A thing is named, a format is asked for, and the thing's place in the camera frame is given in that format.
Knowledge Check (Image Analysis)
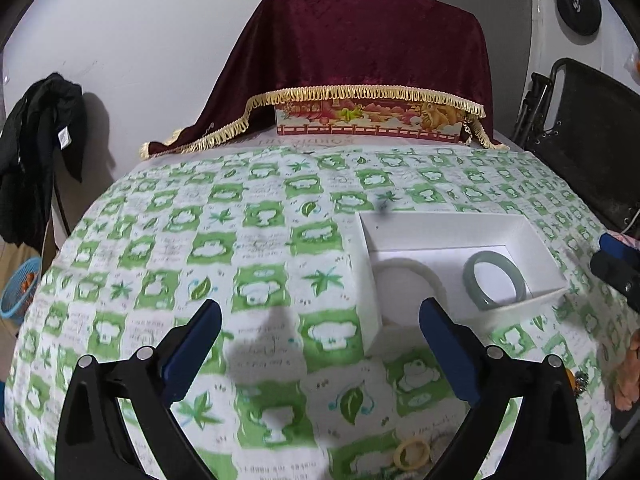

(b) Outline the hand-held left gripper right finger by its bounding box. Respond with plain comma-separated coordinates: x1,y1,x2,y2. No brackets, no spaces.
419,297,586,480

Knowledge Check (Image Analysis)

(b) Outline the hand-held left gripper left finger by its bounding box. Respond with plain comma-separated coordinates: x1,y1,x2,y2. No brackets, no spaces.
55,299,223,480

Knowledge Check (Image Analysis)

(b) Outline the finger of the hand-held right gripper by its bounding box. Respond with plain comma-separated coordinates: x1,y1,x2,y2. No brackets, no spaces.
590,232,640,311

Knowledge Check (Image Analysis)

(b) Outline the silver chain bracelet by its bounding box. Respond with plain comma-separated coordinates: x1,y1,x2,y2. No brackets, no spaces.
429,430,463,461

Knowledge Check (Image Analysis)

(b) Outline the white cardboard box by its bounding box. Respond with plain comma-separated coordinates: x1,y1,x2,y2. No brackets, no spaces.
357,211,569,356

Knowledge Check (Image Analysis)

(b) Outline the yellow ring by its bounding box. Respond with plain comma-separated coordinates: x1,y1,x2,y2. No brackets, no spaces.
392,439,431,471

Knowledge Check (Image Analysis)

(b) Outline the green jade bangle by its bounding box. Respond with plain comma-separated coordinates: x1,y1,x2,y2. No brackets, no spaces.
462,250,527,311

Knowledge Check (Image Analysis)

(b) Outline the white bangle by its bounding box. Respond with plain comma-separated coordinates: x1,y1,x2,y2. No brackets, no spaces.
372,257,448,306

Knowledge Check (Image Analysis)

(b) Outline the pink object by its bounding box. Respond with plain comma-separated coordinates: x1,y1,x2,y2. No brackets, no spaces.
614,329,640,411

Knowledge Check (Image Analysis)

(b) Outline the green patterned tablecloth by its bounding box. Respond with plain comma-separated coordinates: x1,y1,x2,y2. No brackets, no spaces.
5,142,640,480

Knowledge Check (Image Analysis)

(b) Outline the black folding chair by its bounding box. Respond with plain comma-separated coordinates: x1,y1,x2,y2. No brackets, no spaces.
510,58,640,241

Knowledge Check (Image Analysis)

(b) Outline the blue plastic basket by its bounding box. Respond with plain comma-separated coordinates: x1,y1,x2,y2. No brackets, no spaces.
0,257,43,325

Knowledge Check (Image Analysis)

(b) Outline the printed decorative box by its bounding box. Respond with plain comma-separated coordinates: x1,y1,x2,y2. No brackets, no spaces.
275,97,473,145

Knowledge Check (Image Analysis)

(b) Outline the black jacket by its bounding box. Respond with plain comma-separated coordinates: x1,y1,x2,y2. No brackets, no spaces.
0,74,86,248

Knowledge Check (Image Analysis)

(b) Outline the maroon velvet cloth gold fringe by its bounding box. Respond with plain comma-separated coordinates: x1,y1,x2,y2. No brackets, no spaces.
139,0,511,161

